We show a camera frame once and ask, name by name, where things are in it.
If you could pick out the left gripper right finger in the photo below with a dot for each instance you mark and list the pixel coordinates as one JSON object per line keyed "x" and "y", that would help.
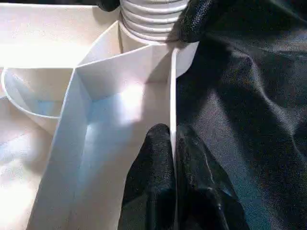
{"x": 204, "y": 191}

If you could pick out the black shiny mat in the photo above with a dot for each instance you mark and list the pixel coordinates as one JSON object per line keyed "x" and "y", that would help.
{"x": 251, "y": 119}

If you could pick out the white plastic table leg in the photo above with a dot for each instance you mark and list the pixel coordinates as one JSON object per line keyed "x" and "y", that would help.
{"x": 148, "y": 21}

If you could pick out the white plastic table top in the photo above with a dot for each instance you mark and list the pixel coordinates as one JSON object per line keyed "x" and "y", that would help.
{"x": 48, "y": 36}

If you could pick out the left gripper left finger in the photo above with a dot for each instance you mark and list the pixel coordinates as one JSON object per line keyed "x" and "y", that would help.
{"x": 153, "y": 179}

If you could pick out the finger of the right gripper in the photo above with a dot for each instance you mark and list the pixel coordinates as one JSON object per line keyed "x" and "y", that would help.
{"x": 108, "y": 4}
{"x": 192, "y": 19}

